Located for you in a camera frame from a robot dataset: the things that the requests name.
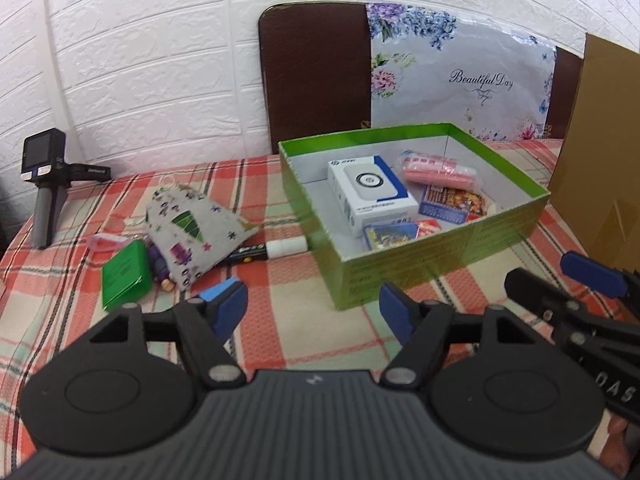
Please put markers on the plaid tablecloth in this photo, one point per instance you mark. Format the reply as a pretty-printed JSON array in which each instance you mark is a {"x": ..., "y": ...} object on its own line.
[{"x": 300, "y": 310}]

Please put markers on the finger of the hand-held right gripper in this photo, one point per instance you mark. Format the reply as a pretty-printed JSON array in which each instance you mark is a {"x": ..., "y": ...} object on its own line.
[
  {"x": 530, "y": 290},
  {"x": 595, "y": 272}
]

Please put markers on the dark brown chair back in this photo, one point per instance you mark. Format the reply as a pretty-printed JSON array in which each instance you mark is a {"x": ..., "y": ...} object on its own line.
[{"x": 315, "y": 75}]

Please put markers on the small doll figurine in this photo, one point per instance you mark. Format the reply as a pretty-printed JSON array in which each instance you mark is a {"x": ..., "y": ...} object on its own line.
[{"x": 161, "y": 267}]

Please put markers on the white product box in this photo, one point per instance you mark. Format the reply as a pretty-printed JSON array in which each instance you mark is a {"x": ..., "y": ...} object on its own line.
[{"x": 370, "y": 195}]

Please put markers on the black marker with white cap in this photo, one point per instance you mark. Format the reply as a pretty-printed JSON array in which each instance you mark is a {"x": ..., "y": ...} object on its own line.
[{"x": 285, "y": 247}]

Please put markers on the small green box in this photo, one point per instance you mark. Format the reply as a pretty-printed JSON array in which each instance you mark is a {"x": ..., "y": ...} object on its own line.
[{"x": 125, "y": 275}]

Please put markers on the floral Beautiful Day bag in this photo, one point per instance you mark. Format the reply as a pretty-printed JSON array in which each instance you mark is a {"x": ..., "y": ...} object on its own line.
[{"x": 450, "y": 100}]

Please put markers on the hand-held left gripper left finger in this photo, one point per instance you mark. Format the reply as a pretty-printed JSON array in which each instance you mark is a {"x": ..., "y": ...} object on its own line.
[{"x": 227, "y": 306}]

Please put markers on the person's right hand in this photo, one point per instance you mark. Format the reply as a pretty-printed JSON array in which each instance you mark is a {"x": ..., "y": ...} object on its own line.
[{"x": 616, "y": 437}]

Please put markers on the green cardboard box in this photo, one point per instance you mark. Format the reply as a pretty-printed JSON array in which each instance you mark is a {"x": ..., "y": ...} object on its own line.
[{"x": 400, "y": 270}]

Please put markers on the pink packet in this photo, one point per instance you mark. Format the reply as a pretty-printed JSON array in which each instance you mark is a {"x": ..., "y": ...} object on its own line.
[{"x": 440, "y": 170}]

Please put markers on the colourful blue-bordered card pack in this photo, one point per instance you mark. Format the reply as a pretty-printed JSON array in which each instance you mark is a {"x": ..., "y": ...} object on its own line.
[{"x": 450, "y": 202}]

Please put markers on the small red card pack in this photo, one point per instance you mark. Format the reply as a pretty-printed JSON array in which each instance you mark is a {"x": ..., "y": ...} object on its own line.
[{"x": 430, "y": 225}]

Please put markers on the brown cardboard sheet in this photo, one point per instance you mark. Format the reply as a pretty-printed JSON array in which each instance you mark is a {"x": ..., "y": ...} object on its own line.
[{"x": 600, "y": 160}]

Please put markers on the blue picture card pack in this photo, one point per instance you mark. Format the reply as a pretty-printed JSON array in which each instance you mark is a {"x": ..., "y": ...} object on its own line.
[{"x": 390, "y": 235}]

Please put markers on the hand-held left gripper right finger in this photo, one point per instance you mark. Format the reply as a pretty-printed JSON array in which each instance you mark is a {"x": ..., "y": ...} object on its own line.
[{"x": 397, "y": 310}]

